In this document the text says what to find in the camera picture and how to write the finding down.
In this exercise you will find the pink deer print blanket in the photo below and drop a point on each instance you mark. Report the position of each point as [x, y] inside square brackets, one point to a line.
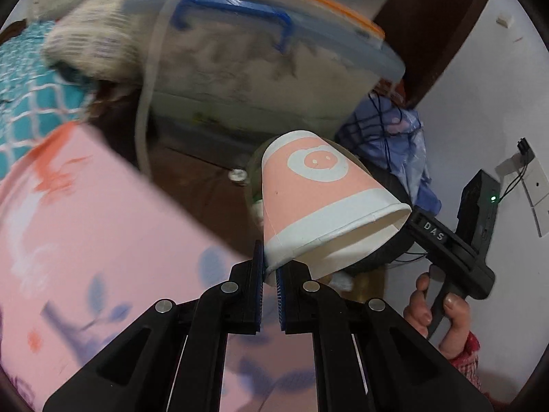
[88, 245]

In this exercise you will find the clear bin blue handle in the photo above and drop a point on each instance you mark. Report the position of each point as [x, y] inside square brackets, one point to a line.
[255, 66]

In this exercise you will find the white wall socket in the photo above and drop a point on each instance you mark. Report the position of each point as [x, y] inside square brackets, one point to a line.
[525, 171]

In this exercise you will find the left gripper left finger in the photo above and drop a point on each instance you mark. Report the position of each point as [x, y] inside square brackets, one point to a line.
[172, 357]

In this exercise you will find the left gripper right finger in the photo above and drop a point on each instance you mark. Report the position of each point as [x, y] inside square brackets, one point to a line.
[367, 356]

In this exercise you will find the teal white patterned bedsheet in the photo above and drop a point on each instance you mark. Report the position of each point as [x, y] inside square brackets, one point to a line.
[36, 98]

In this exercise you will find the blue crumpled clothes pile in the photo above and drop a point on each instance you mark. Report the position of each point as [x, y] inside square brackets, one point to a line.
[391, 138]

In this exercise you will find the cream patterned pillow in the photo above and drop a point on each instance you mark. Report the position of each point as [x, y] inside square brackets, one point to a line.
[95, 37]

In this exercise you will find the pink white paper cup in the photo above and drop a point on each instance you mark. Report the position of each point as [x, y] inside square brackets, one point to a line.
[320, 208]

